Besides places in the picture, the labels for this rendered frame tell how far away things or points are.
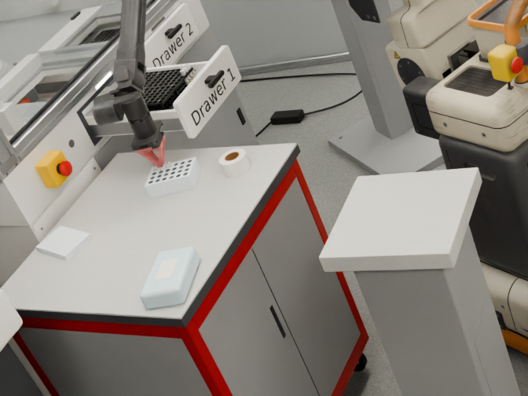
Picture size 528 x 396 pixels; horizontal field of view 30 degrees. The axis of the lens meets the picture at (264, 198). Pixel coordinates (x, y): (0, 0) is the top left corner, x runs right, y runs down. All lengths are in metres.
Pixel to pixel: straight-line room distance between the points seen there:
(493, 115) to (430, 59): 0.40
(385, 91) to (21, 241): 1.58
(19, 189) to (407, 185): 0.98
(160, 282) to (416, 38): 0.93
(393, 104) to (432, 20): 1.16
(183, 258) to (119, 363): 0.33
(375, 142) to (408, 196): 1.65
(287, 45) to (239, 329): 2.52
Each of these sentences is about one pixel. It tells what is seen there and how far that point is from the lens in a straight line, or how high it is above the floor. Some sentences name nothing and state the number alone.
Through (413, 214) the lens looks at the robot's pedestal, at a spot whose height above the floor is 0.76.
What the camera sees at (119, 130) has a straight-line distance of 2.68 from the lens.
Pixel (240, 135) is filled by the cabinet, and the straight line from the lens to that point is 3.32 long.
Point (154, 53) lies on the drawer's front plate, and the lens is 2.95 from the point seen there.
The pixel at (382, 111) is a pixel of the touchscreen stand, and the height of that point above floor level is 0.17.
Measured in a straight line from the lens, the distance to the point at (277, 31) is 4.57.
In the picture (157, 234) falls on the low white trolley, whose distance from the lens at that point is 2.34.
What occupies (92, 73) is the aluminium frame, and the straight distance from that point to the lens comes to 2.76.
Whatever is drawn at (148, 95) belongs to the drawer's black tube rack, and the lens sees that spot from 2.67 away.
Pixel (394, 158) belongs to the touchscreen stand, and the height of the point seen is 0.04.
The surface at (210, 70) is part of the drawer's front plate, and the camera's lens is 2.62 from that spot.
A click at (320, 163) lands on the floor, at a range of 3.83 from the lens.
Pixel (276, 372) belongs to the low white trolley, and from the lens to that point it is 2.40.
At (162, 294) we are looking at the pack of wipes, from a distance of 2.07.
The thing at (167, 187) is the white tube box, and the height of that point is 0.78.
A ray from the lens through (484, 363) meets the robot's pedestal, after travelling 2.25.
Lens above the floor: 1.94
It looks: 31 degrees down
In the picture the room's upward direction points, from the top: 24 degrees counter-clockwise
